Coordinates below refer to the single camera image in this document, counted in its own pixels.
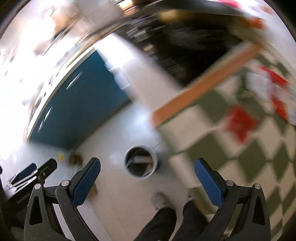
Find long white carton box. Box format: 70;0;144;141
132;156;153;165

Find person black trouser legs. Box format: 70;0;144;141
135;200;208;241

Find grey slipper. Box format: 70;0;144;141
151;192;174;210

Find green checkered table cloth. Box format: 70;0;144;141
153;44;295;240

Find small red packet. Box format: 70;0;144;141
225;105;258;144

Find red white snack bag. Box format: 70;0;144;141
246;66;290;121

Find black gas stove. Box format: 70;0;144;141
116;9;242;87

